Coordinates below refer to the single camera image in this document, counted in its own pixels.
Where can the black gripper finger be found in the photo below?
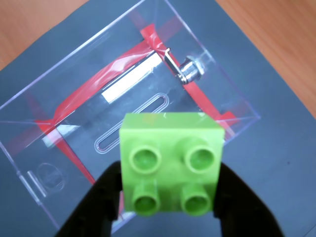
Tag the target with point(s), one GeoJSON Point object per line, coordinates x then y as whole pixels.
{"type": "Point", "coordinates": [242, 212]}
{"type": "Point", "coordinates": [93, 209]}

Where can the green lego block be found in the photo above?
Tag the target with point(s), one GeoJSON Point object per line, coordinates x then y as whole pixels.
{"type": "Point", "coordinates": [170, 160]}

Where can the transparent plastic box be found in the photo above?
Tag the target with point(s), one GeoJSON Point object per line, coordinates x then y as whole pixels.
{"type": "Point", "coordinates": [81, 74]}

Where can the silver box lock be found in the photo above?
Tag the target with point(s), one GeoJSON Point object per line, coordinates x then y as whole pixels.
{"type": "Point", "coordinates": [190, 69]}

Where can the grey mat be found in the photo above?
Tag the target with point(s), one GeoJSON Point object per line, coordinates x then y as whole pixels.
{"type": "Point", "coordinates": [259, 172]}

